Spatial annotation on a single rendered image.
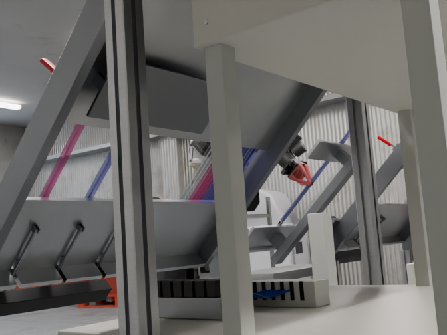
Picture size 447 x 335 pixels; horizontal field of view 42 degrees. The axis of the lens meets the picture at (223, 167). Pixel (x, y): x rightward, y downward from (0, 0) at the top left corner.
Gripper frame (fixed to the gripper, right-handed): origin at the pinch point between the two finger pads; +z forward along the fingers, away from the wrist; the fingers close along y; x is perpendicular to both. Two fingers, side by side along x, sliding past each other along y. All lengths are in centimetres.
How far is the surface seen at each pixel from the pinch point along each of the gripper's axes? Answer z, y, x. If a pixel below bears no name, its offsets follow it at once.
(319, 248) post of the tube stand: 19.0, -4.2, 13.0
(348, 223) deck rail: 10.2, 26.6, 10.4
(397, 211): 9, 69, 5
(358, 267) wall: -101, 451, 190
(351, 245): 12.0, 40.5, 21.1
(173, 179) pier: -376, 422, 283
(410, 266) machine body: 38.0, 26.4, 5.9
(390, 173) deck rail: 10.9, 26.5, -14.8
